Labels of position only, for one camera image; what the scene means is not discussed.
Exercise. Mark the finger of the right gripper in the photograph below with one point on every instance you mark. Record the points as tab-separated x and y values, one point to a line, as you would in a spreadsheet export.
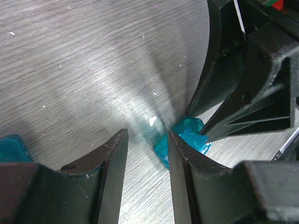
265	97

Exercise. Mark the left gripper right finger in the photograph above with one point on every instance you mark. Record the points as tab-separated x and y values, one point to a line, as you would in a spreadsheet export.
253	192

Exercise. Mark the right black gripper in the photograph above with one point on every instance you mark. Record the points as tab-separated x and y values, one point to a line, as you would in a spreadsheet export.
227	48

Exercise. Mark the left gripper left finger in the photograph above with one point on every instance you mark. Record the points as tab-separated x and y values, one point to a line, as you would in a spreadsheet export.
85	191

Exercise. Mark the teal pill box pair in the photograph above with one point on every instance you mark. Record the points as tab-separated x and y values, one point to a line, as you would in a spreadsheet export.
13	149

